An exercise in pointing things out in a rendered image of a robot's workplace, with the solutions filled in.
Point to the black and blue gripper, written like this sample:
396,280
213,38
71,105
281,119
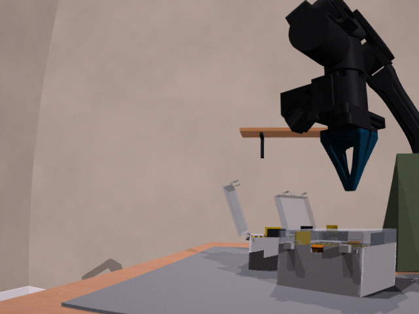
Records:
358,127

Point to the grey flat mat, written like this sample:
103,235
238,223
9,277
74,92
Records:
218,281

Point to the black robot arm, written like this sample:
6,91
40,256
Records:
314,32

